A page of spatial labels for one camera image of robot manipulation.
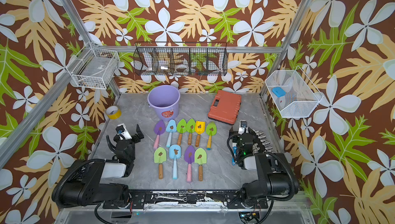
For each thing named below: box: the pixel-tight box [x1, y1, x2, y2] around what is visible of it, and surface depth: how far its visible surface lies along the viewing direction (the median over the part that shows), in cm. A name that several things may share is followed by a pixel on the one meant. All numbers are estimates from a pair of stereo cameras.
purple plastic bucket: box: [147, 84, 181, 122], surface depth 101 cm
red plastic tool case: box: [207, 89, 242, 125], surface depth 107 cm
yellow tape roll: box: [105, 105, 122, 120], surface depth 110 cm
